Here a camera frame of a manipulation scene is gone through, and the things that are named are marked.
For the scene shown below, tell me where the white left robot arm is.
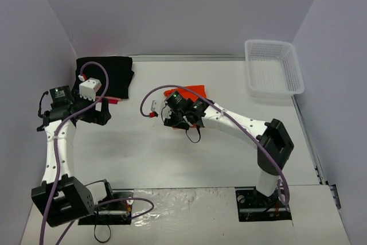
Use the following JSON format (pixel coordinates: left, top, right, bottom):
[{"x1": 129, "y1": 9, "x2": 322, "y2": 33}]
[{"x1": 31, "y1": 85, "x2": 111, "y2": 227}]

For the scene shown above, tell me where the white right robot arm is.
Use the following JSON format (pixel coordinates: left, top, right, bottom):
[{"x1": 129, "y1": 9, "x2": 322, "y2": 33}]
[{"x1": 163, "y1": 90, "x2": 294, "y2": 207}]

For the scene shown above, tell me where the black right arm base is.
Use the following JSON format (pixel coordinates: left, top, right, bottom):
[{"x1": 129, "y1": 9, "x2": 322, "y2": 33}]
[{"x1": 235, "y1": 187, "x2": 292, "y2": 222}]

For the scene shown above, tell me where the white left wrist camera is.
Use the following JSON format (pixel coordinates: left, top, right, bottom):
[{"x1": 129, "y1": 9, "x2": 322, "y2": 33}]
[{"x1": 79, "y1": 78, "x2": 101, "y2": 102}]

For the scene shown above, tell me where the white plastic basket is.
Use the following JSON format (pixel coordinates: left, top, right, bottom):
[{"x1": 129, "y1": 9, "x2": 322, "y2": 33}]
[{"x1": 244, "y1": 40, "x2": 304, "y2": 99}]

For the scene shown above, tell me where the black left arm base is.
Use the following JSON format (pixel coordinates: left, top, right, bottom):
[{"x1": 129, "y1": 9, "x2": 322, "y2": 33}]
[{"x1": 77, "y1": 201, "x2": 132, "y2": 225}]

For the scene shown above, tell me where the black folded t shirt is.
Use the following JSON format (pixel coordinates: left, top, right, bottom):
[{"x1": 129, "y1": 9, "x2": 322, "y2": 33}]
[{"x1": 72, "y1": 56, "x2": 134, "y2": 100}]

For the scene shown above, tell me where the magenta folded t shirt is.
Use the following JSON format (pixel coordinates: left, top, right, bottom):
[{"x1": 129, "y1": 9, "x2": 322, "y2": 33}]
[{"x1": 108, "y1": 99, "x2": 120, "y2": 104}]

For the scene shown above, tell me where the orange t shirt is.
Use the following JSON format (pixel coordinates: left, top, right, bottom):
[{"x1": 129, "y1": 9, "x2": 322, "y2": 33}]
[{"x1": 163, "y1": 85, "x2": 209, "y2": 129}]

